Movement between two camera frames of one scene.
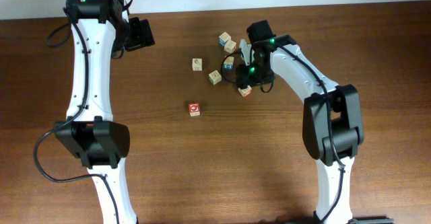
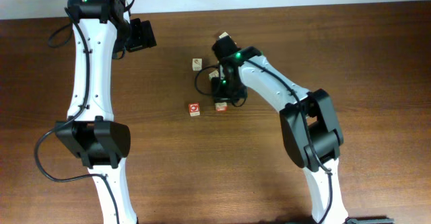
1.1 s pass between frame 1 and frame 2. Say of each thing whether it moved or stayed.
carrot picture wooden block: stayed
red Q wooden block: stayed
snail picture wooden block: moved
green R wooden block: stayed
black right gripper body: moved
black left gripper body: stayed
